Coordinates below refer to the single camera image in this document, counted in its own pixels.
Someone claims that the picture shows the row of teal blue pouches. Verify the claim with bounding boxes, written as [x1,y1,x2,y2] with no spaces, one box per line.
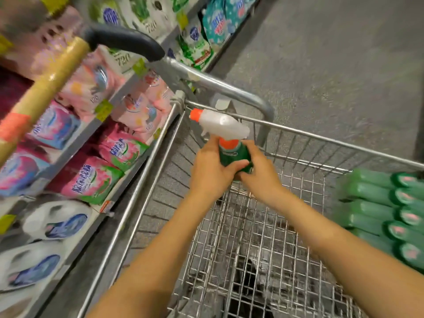
[201,0,258,45]

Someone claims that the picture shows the white orange-tipped spray bottle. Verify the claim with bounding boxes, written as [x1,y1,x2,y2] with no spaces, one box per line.
[189,108,254,175]

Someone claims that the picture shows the person's left forearm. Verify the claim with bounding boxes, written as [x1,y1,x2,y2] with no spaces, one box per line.
[86,192,221,318]

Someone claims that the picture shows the person's left hand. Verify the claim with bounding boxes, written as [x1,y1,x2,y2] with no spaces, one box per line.
[190,137,250,203]

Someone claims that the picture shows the row of green white pouches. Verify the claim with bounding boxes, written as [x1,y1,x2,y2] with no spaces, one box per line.
[86,0,214,76]

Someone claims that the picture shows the pack of green small bottles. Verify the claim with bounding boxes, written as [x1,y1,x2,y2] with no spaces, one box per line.
[331,167,424,273]

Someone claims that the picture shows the person's right forearm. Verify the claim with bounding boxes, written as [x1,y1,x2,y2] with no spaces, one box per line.
[275,192,424,318]

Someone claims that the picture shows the grey shopping cart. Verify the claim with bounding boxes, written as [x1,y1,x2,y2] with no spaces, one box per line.
[0,23,424,318]

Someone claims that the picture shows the stack of pink detergent pouches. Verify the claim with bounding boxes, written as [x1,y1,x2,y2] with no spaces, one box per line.
[0,6,178,207]

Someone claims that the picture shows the stack of white blue pouches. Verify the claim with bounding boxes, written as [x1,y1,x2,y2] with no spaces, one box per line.
[0,194,99,313]

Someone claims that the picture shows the person's right hand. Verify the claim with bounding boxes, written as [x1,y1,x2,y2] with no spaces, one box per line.
[238,141,290,208]

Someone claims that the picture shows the store shelving with refill pouches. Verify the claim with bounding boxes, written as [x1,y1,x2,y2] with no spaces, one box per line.
[0,0,266,318]

